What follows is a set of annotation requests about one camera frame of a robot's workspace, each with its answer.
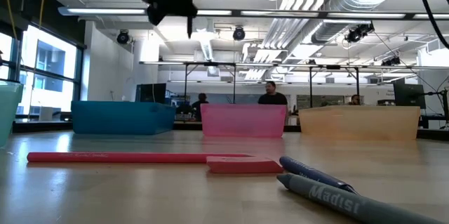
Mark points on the person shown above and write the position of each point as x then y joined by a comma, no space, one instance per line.
355,100
200,106
273,97

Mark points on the green plastic bin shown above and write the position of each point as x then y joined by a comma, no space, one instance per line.
8,111

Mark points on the orange plastic bin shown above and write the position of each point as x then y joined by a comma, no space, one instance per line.
358,122

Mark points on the blue plastic bin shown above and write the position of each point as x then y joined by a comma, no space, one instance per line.
119,117

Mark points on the grey crayon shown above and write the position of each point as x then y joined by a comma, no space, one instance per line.
333,199

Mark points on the pink plastic bin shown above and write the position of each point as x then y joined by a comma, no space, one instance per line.
242,120

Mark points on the black round ceiling spotlight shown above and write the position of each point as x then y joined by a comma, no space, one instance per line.
122,37
239,33

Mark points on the black monitor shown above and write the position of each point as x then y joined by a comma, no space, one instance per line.
408,95
151,93

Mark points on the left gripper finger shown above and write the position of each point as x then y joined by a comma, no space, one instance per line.
180,8
155,13

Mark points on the pink pencil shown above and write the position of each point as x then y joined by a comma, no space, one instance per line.
122,157

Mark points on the black background rig frame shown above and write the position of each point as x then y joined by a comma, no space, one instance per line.
333,66
210,64

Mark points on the pink eraser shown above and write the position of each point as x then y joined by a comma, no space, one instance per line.
242,165

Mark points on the black track lights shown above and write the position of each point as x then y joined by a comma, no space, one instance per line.
358,33

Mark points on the large window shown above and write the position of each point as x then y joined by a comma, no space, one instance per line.
49,59

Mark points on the dark blue pen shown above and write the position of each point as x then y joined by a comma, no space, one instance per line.
308,172

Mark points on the overhead light bar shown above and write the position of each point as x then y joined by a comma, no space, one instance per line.
280,12

